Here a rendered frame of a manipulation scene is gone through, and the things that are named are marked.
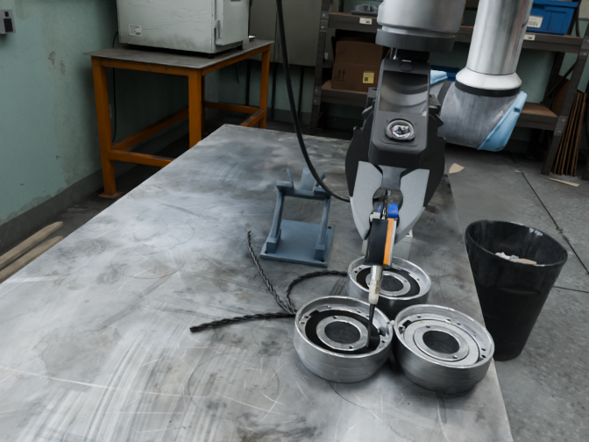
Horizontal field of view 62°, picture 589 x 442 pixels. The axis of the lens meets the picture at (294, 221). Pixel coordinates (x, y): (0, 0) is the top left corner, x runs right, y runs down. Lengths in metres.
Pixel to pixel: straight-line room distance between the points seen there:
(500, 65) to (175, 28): 2.07
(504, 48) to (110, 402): 0.80
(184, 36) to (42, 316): 2.26
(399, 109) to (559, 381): 1.67
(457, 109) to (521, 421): 1.11
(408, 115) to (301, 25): 3.91
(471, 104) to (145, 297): 0.66
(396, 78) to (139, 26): 2.48
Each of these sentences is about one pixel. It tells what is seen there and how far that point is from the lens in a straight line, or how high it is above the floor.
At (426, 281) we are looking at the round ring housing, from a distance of 0.65.
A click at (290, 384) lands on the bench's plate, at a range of 0.52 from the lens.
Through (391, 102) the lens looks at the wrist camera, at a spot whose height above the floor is 1.08.
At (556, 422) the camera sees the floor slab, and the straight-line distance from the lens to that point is 1.84.
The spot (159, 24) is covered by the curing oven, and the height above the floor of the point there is 0.92.
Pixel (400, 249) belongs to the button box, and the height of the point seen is 0.82.
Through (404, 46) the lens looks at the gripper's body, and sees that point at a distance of 0.46.
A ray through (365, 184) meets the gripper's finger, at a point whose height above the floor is 0.99.
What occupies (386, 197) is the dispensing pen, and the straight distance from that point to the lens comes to 0.53.
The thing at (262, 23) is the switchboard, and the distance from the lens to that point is 4.39.
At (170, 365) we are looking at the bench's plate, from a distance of 0.54.
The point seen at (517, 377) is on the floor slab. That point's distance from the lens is 1.94.
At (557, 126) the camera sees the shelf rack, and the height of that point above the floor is 0.39.
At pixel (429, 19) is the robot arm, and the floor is 1.15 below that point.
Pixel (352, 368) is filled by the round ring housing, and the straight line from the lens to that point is 0.51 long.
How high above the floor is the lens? 1.16
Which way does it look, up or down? 26 degrees down
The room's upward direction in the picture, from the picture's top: 5 degrees clockwise
